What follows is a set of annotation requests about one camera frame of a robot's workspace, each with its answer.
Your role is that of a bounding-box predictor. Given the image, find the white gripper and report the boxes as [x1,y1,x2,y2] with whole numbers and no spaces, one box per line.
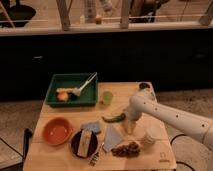
[123,106,142,135]

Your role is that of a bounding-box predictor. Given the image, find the green pepper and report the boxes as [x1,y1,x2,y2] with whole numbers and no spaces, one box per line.
[102,113,126,123]

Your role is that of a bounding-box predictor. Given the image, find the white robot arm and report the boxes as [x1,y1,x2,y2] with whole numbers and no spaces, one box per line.
[124,89,213,150]

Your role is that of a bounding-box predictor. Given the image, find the red-orange bowl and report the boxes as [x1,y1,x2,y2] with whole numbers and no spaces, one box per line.
[42,117,73,146]

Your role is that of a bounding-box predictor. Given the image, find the light blue cloth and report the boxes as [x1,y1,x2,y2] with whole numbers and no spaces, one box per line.
[103,124,123,152]

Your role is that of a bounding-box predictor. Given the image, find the bunch of dark grapes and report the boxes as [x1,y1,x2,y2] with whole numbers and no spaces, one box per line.
[111,142,140,157]

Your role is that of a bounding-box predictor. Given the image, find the white paper cup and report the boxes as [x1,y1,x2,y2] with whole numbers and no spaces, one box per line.
[144,125,162,145]

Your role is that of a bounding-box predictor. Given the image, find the blue sponge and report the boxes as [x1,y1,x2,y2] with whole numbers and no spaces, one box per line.
[80,121,101,134]

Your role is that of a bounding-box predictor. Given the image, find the green cup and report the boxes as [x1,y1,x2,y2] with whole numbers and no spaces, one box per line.
[102,91,113,105]

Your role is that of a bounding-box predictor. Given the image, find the wooden block on plate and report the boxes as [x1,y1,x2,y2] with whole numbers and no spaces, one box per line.
[77,130,92,157]

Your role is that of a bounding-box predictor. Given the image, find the green plastic tray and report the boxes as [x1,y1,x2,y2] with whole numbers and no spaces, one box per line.
[45,73,98,108]

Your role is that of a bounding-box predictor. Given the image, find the black plate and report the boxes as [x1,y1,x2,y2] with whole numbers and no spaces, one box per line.
[70,130,98,158]

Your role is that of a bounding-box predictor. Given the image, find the white tongs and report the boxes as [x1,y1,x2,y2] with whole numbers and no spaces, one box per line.
[72,72,97,97]

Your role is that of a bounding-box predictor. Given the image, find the dark purple fruit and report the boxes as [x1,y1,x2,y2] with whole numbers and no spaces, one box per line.
[68,93,78,101]

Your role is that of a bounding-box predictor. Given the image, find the yellow corn piece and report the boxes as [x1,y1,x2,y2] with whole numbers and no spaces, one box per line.
[56,88,74,93]

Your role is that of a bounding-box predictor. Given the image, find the red apple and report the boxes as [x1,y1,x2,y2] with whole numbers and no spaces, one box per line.
[57,92,69,102]

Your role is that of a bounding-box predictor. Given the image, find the orange ball in background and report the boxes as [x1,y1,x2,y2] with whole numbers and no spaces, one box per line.
[95,15,102,24]

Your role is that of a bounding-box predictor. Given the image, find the black cable on floor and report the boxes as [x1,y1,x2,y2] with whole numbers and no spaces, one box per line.
[169,133,213,171]

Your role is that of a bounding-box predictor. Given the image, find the black table clamp handle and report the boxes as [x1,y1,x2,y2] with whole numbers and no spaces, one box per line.
[22,129,33,161]

